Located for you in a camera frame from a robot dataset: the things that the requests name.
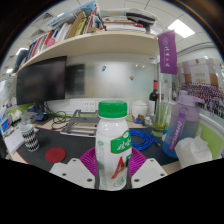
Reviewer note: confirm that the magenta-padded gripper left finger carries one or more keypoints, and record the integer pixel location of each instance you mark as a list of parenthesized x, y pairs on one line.
[(75, 170)]

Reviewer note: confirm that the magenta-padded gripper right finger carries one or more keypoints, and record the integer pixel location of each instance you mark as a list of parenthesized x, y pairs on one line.
[(148, 170)]

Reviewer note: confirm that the white drink bottle green cap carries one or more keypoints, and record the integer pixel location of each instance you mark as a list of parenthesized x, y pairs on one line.
[(111, 133)]

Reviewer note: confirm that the purple translucent water bottle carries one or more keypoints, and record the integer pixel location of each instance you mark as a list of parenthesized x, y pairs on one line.
[(181, 123)]

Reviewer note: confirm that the flat round red coaster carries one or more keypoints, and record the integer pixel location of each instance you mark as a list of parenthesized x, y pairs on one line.
[(55, 155)]

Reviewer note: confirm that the black desk mat red edge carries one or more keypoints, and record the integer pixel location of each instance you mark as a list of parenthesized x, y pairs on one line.
[(73, 145)]

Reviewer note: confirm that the grey metal laptop stand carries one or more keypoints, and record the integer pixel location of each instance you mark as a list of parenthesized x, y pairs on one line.
[(81, 125)]

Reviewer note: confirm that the white crumpled tissue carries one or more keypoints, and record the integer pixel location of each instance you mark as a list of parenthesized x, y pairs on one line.
[(191, 151)]

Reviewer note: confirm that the green glass vase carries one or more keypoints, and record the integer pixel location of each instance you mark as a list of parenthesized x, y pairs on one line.
[(160, 120)]

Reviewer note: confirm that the black white checkered mug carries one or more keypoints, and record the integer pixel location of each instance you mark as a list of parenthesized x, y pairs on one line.
[(30, 137)]

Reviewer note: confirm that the small blue device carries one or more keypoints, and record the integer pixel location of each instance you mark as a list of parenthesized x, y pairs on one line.
[(41, 117)]

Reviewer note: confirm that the white paper sheets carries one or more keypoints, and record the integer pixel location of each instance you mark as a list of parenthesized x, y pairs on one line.
[(14, 141)]

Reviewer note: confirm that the dark wine bottle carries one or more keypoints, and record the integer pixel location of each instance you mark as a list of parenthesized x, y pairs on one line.
[(153, 93)]

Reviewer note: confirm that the blue tissue box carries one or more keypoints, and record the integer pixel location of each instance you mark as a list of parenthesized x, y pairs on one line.
[(4, 121)]

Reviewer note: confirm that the black computer monitor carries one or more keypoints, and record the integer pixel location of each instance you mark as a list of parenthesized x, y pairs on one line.
[(41, 80)]

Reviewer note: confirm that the group photo poster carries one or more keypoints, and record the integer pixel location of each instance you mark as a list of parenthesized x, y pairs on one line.
[(205, 90)]

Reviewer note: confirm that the purple pennant flag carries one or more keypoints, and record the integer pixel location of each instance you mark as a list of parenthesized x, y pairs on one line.
[(167, 51)]

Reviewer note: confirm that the beige shelf with books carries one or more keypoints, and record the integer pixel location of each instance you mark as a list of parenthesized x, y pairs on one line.
[(93, 41)]

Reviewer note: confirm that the white wall power outlet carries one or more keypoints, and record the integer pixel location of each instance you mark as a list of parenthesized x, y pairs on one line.
[(89, 106)]

